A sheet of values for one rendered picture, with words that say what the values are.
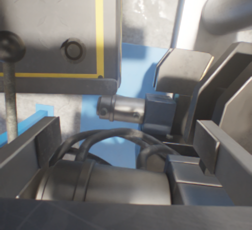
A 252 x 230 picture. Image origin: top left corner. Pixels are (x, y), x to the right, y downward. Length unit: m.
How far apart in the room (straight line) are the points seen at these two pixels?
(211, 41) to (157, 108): 0.58
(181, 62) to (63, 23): 0.45
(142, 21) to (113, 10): 0.88
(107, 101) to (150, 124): 0.18
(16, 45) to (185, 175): 0.27
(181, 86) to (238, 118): 0.48
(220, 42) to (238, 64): 0.85
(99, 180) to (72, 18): 0.26
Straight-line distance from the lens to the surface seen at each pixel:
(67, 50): 0.33
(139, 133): 0.54
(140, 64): 1.06
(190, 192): 0.26
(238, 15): 0.82
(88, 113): 1.15
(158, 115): 0.67
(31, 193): 0.29
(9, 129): 0.27
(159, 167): 0.71
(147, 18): 1.20
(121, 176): 0.28
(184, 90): 0.69
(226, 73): 0.29
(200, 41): 1.10
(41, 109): 1.38
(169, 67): 0.66
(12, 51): 0.23
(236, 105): 0.21
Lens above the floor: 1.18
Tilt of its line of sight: 74 degrees down
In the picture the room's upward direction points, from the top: 174 degrees counter-clockwise
